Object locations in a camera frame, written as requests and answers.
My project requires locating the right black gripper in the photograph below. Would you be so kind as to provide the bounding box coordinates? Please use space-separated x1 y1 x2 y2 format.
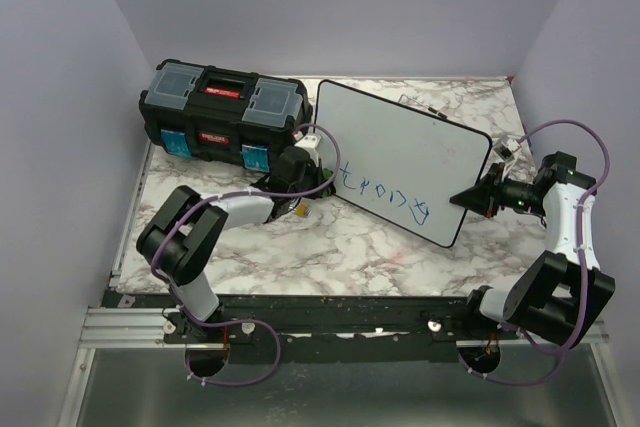
451 162 547 218

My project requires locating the green black whiteboard eraser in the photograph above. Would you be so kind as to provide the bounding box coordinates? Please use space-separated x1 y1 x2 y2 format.
321 168 336 198

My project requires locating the white dry-erase whiteboard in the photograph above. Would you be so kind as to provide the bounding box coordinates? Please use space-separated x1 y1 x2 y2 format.
315 80 492 248

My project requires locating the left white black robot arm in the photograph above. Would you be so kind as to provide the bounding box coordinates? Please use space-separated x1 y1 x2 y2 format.
136 147 336 342

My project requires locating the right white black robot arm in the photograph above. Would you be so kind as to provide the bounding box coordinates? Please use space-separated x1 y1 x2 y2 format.
450 152 615 349

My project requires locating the black whiteboard stand foot right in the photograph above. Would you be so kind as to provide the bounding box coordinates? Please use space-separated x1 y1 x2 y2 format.
427 107 448 120

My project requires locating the yellow hex key set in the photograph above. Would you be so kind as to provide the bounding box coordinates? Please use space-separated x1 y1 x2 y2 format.
294 203 311 218

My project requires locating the black plastic toolbox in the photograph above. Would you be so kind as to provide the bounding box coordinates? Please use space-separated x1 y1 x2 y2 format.
139 59 313 173

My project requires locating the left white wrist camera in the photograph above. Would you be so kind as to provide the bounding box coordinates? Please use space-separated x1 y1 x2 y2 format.
293 132 322 166

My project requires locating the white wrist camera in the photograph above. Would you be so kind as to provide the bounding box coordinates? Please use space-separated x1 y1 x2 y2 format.
293 132 322 166
494 137 522 176

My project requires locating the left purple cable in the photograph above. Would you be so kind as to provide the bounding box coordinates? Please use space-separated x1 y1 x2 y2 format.
149 124 344 388

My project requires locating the purple cable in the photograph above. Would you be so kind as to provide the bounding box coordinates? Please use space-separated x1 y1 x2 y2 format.
149 124 344 388
458 119 612 386

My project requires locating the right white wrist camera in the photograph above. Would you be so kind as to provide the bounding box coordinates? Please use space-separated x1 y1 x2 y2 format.
494 137 522 176

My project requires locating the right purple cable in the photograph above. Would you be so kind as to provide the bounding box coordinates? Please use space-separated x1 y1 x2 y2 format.
458 119 612 386

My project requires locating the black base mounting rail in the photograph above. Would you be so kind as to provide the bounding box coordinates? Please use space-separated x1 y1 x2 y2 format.
100 290 519 365

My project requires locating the aluminium extrusion frame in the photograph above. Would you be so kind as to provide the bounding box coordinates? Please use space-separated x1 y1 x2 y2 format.
59 147 627 426

